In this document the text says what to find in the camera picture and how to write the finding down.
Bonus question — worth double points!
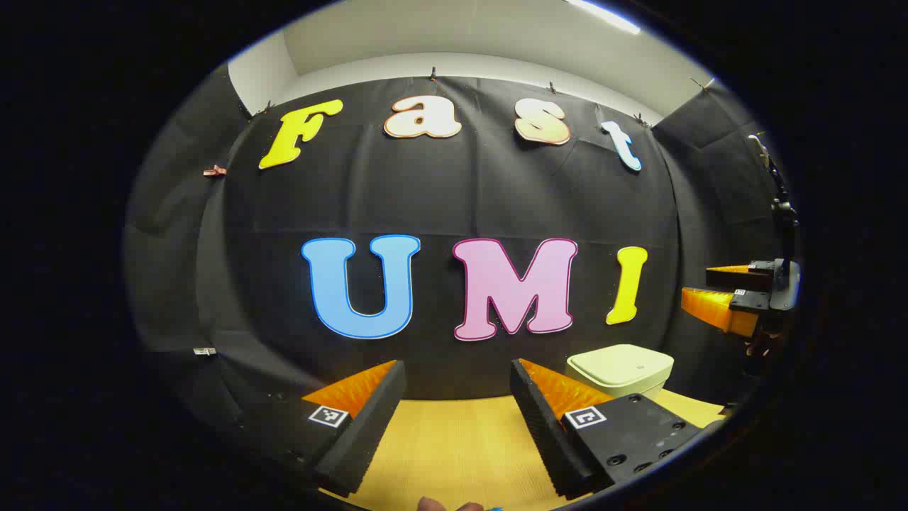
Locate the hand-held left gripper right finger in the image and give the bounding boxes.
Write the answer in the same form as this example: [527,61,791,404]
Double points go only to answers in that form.
[509,358,711,500]

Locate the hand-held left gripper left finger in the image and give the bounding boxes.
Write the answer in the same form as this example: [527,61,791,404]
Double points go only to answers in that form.
[238,359,408,498]

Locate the wooden desktop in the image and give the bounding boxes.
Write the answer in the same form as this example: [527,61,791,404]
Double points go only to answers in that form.
[319,388,729,511]

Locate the pale green garbage bin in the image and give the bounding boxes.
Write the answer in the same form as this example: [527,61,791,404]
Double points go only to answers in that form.
[565,344,675,400]

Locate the black backdrop cloth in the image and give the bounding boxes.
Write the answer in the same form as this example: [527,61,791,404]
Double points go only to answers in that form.
[124,62,799,442]

